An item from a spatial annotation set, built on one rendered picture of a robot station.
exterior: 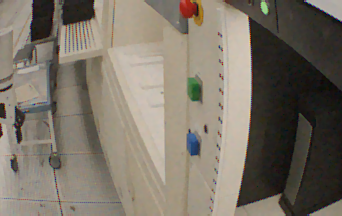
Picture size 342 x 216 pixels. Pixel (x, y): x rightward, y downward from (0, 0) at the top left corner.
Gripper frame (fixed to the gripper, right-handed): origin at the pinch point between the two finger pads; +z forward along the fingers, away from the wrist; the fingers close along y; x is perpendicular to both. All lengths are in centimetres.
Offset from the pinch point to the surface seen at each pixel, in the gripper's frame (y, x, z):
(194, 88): 52, -8, -20
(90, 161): -35, 158, 101
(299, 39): 68, -42, -41
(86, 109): -62, 232, 100
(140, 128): 28, 46, 16
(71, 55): -31, 128, 21
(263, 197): 68, 7, 13
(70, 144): -57, 175, 101
